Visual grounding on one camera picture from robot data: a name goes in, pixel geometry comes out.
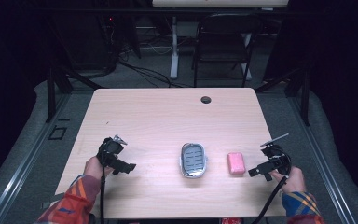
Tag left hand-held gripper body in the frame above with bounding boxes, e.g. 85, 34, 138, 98
96, 134, 129, 171

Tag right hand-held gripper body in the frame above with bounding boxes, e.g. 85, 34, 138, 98
259, 133, 293, 175

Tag pink soap bar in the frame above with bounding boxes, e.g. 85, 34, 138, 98
227, 151, 247, 175

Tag grey metal soap dish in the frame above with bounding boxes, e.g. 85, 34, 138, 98
179, 142, 209, 179

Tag person's left hand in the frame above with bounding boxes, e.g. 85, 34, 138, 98
83, 155, 114, 182

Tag person's right hand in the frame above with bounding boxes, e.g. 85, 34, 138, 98
271, 165, 308, 194

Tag black metal stand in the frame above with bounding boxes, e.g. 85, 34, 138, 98
255, 64, 311, 127
44, 63, 104, 124

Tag white desk leg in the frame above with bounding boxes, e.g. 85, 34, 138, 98
170, 15, 180, 79

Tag black folding chair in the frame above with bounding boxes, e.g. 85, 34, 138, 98
191, 13, 265, 89

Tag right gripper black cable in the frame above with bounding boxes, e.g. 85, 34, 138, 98
251, 175, 289, 224

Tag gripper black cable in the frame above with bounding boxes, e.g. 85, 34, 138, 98
251, 175, 289, 224
99, 155, 106, 224

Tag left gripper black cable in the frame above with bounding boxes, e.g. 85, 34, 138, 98
99, 155, 106, 224

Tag aluminium floor rail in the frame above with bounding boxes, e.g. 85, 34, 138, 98
0, 92, 73, 224
287, 94, 358, 224

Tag black floor cables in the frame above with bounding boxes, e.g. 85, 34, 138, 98
110, 36, 187, 89

